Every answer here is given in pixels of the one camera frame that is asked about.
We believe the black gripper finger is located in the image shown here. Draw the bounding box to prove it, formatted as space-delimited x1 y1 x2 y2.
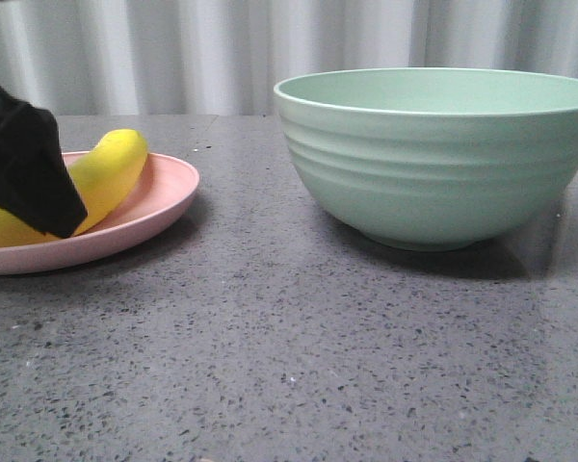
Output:
0 86 88 238

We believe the yellow banana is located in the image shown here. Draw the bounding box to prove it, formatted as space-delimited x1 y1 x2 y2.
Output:
0 129 148 247

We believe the pink plate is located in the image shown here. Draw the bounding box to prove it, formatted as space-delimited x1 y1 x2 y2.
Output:
0 153 199 275

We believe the green ribbed bowl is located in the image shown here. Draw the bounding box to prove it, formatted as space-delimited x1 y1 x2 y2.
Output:
274 67 578 251

